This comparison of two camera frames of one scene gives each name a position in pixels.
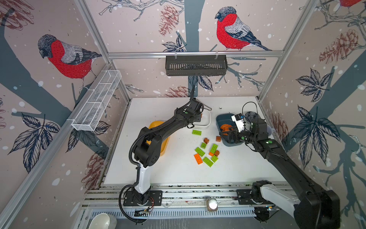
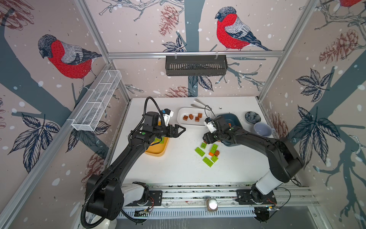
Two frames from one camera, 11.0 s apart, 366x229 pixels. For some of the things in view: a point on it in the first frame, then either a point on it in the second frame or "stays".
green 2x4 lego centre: (199, 151) stays
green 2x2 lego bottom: (214, 158) stays
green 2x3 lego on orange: (214, 148) stays
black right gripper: (236, 132) to (208, 137)
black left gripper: (198, 116) to (176, 133)
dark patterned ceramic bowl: (252, 116) stays
